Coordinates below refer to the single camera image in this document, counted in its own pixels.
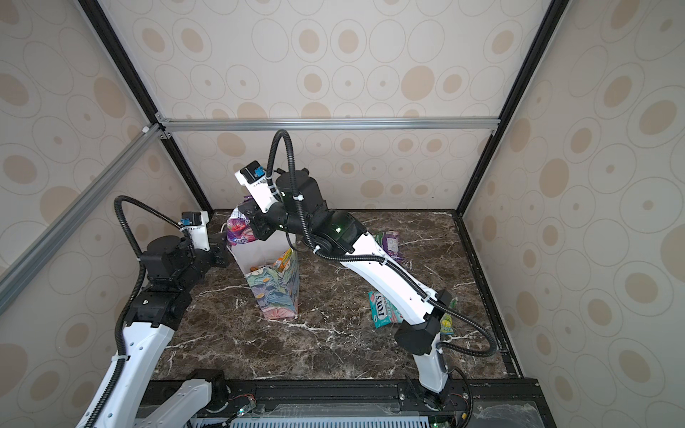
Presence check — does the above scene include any small purple candy bag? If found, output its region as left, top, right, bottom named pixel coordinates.
left=225, top=208, right=257, bottom=246

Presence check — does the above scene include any white paper bag colourful print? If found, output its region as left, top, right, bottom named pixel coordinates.
left=229, top=231, right=301, bottom=320

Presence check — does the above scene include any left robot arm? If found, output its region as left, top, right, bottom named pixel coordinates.
left=78, top=235, right=228, bottom=427

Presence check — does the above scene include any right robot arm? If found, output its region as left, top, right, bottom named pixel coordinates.
left=235, top=162, right=449, bottom=394

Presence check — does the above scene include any purple berries candy bag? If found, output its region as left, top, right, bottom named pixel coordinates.
left=375, top=231, right=404, bottom=263

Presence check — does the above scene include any teal spring candy bag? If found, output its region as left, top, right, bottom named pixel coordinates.
left=369, top=291, right=403, bottom=329

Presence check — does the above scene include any yellow green candy bag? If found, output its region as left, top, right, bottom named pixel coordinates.
left=440, top=297, right=458, bottom=337

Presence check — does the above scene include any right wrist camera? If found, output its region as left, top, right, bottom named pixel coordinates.
left=235, top=160, right=278, bottom=213

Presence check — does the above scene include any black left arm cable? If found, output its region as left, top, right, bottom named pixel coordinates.
left=79, top=194, right=183, bottom=428

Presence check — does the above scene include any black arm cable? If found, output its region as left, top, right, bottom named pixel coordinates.
left=79, top=194, right=183, bottom=428
left=266, top=129, right=499, bottom=428

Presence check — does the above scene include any horizontal aluminium rail back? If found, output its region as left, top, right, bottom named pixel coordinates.
left=162, top=117, right=501, bottom=132

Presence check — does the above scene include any aluminium rail left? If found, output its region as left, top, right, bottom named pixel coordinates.
left=1, top=124, right=162, bottom=312

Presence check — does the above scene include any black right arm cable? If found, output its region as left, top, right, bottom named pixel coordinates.
left=266, top=129, right=499, bottom=428

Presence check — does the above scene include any black vertical frame post left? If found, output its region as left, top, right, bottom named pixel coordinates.
left=78, top=0, right=214, bottom=215

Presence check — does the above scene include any black vertical frame post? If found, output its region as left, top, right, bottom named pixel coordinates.
left=78, top=0, right=214, bottom=215
left=456, top=0, right=569, bottom=218

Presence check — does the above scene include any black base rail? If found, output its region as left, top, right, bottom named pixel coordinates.
left=136, top=378, right=558, bottom=428

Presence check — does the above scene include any black vertical frame post right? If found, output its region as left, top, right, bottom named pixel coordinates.
left=456, top=0, right=569, bottom=218

